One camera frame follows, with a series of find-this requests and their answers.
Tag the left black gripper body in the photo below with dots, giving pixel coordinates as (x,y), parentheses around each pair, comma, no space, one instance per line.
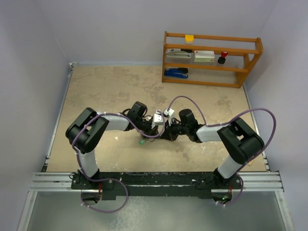
(145,126)

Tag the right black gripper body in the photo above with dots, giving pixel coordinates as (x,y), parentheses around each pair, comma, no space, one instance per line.
(176,129)

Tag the metal keyring with keys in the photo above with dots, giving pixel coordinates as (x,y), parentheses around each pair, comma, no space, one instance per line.
(149,139)

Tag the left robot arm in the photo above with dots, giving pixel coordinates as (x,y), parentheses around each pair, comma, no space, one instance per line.
(88,128)

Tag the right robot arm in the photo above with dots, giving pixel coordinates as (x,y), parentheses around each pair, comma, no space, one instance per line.
(239,139)

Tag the blue stapler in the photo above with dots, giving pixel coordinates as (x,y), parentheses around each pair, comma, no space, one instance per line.
(176,72)

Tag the white red box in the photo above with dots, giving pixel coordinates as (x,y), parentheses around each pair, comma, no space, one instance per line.
(204,56)

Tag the grey stapler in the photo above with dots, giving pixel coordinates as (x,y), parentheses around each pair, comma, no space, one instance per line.
(179,53)

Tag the black red bottle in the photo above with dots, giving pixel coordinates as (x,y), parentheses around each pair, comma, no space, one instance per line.
(222,58)

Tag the wooden shelf rack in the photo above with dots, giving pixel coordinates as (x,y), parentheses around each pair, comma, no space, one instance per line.
(243,54)

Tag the yellow cap container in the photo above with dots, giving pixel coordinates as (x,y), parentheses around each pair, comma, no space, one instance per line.
(189,39)

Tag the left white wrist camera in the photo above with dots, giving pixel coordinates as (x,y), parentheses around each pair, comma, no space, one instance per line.
(157,119)

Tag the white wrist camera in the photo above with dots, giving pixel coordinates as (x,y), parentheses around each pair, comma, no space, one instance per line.
(157,119)
(169,114)

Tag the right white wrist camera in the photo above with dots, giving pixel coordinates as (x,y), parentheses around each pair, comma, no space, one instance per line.
(169,114)

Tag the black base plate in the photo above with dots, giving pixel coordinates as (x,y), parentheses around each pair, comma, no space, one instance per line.
(110,185)

